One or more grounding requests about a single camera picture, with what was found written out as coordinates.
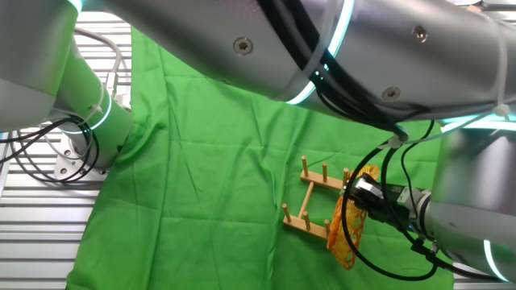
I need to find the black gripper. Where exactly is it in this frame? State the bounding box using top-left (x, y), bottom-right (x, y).
top-left (340, 172), bottom-right (422, 234)

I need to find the orange woven plastic dish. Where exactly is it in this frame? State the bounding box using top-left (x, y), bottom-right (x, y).
top-left (326, 164), bottom-right (381, 271)

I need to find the thick grey robot cable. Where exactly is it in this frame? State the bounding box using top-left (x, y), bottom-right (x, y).
top-left (74, 27), bottom-right (123, 98)

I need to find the black base cable bundle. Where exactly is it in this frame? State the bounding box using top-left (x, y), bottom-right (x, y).
top-left (0, 116), bottom-right (101, 183)

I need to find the wooden dish rack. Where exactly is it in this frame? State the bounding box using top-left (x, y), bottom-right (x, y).
top-left (281, 155), bottom-right (351, 241)

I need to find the green cloth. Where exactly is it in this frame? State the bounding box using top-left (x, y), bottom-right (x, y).
top-left (65, 26), bottom-right (455, 290)

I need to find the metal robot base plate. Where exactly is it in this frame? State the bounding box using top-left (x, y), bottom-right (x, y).
top-left (53, 131), bottom-right (110, 177)

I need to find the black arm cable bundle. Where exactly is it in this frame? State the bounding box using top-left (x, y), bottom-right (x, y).
top-left (257, 0), bottom-right (501, 282)

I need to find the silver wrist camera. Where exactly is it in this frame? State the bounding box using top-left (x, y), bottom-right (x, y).
top-left (354, 176), bottom-right (384, 202)

